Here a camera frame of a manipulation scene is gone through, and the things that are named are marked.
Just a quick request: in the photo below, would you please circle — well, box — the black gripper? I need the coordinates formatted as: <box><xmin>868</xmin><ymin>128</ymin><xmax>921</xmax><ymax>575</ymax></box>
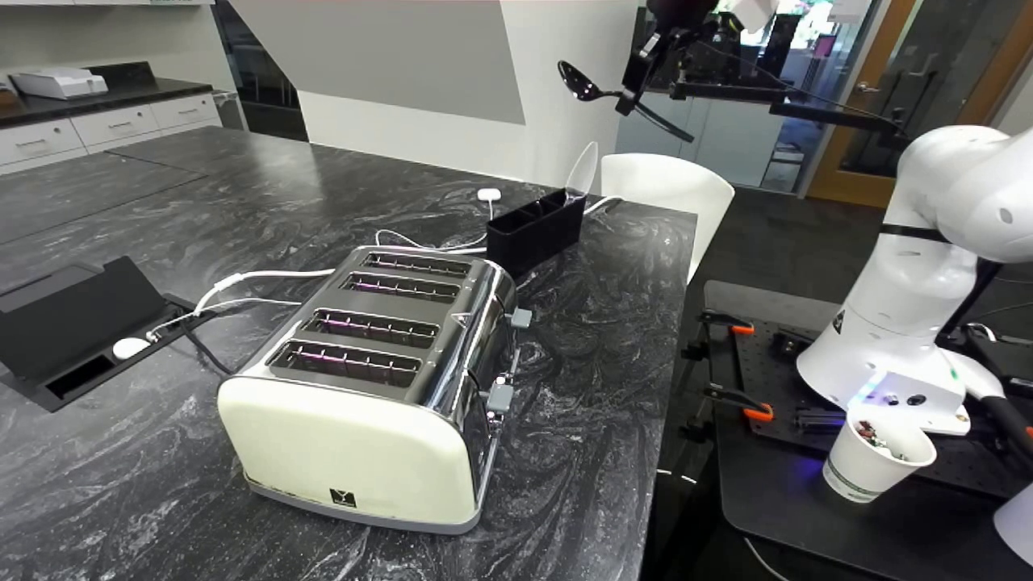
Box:
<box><xmin>624</xmin><ymin>0</ymin><xmax>717</xmax><ymax>94</ymax></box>

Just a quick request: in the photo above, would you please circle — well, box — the black spoon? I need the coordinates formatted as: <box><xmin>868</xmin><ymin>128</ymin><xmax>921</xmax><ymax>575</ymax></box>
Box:
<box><xmin>556</xmin><ymin>62</ymin><xmax>694</xmax><ymax>142</ymax></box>

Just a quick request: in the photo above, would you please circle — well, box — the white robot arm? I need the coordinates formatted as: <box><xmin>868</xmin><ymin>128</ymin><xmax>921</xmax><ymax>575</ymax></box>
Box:
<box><xmin>795</xmin><ymin>122</ymin><xmax>1033</xmax><ymax>504</ymax></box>

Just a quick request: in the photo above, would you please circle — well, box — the black cutlery holder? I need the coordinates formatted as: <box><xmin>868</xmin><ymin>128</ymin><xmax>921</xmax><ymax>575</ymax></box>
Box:
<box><xmin>487</xmin><ymin>190</ymin><xmax>584</xmax><ymax>277</ymax></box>

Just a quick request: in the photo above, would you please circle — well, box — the white chair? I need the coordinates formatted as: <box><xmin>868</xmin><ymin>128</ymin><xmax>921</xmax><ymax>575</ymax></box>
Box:
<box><xmin>601</xmin><ymin>153</ymin><xmax>734</xmax><ymax>273</ymax></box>

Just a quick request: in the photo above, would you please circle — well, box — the orange black clamp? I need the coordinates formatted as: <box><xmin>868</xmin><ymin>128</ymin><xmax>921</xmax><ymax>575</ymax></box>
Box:
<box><xmin>697</xmin><ymin>312</ymin><xmax>774</xmax><ymax>427</ymax></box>

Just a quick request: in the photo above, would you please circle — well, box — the white paper cup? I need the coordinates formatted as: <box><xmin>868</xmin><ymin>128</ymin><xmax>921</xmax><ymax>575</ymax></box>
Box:
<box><xmin>822</xmin><ymin>411</ymin><xmax>936</xmax><ymax>504</ymax></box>

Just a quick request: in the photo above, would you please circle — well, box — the cream chrome four-slot toaster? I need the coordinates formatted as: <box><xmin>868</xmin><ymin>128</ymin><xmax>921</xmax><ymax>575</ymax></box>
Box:
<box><xmin>217</xmin><ymin>246</ymin><xmax>516</xmax><ymax>537</ymax></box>

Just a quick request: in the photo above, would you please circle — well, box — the white printer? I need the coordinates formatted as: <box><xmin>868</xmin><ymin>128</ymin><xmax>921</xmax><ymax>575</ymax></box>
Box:
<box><xmin>12</xmin><ymin>69</ymin><xmax>105</xmax><ymax>101</ymax></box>

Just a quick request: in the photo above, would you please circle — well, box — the black countertop socket box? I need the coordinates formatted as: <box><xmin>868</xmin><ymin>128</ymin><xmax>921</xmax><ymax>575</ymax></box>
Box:
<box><xmin>0</xmin><ymin>256</ymin><xmax>187</xmax><ymax>412</ymax></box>

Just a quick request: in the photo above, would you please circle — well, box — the white power cable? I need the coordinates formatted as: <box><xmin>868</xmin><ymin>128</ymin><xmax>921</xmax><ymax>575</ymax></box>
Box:
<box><xmin>148</xmin><ymin>186</ymin><xmax>625</xmax><ymax>341</ymax></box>

